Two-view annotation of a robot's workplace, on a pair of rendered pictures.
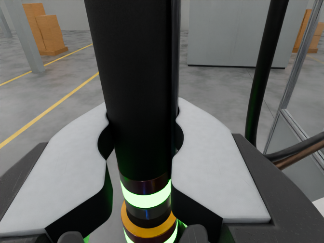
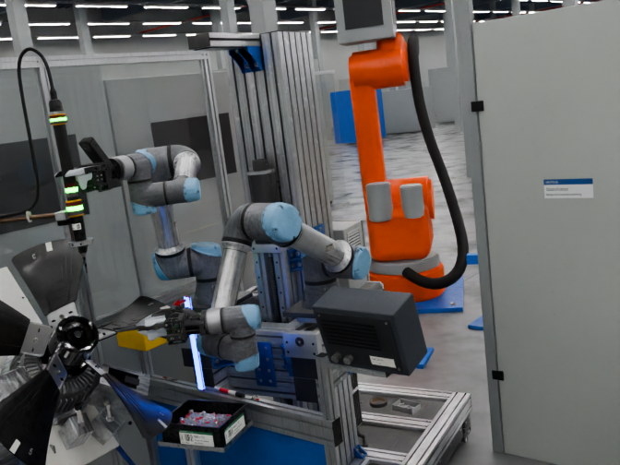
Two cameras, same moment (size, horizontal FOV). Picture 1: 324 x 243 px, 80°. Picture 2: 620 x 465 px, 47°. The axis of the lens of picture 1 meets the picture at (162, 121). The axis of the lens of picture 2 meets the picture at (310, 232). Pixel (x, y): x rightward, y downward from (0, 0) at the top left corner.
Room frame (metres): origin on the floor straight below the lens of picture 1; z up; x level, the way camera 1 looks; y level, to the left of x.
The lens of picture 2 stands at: (1.46, 1.57, 1.78)
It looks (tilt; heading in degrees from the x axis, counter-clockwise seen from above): 11 degrees down; 211
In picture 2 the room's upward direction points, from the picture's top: 7 degrees counter-clockwise
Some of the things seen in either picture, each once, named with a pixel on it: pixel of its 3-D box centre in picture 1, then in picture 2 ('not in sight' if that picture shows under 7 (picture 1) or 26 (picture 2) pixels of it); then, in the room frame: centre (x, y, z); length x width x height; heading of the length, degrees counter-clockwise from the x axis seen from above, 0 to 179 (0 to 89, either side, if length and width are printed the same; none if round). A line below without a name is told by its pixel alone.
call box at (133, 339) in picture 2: not in sight; (141, 334); (-0.31, -0.23, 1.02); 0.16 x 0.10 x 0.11; 81
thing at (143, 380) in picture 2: not in sight; (117, 388); (0.03, -0.01, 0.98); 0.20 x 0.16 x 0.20; 81
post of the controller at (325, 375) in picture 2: not in sight; (326, 387); (-0.19, 0.59, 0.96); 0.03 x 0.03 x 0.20; 81
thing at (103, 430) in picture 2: not in sight; (105, 424); (0.12, 0.00, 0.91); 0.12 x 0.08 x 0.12; 81
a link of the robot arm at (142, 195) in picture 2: not in sight; (147, 196); (-0.20, 0.02, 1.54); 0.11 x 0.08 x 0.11; 125
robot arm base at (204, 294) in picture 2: not in sight; (212, 287); (-0.68, -0.17, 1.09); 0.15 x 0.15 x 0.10
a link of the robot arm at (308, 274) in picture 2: not in sight; (319, 259); (-0.68, 0.33, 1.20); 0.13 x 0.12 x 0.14; 81
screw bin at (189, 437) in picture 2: not in sight; (204, 423); (-0.08, 0.21, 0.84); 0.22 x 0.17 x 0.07; 96
